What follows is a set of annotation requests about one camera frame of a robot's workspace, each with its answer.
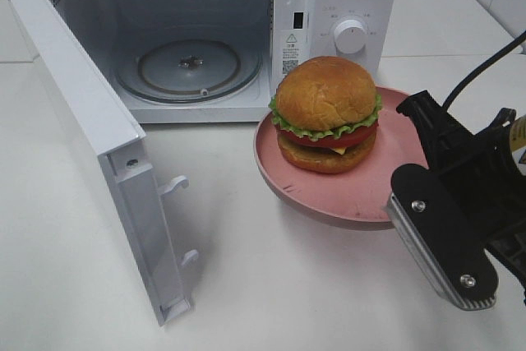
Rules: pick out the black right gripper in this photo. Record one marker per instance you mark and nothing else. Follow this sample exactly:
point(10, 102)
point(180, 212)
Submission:
point(485, 173)

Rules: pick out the pink round plate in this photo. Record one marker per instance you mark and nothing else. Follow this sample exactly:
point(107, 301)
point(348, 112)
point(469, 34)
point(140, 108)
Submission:
point(355, 199)

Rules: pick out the burger with lettuce and tomato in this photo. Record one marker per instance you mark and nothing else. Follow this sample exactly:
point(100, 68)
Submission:
point(325, 112)

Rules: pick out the white microwave door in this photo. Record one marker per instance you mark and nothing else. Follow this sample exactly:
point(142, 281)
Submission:
point(109, 145)

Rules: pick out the white upper power knob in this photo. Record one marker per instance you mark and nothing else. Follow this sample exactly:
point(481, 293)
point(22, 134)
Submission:
point(350, 35)

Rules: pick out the white warning label sticker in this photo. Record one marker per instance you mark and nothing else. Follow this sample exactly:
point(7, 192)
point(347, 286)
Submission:
point(292, 45)

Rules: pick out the glass microwave turntable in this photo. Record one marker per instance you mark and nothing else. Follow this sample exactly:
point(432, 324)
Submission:
point(188, 71)

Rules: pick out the white microwave oven body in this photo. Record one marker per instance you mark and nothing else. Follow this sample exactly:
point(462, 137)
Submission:
point(111, 31)

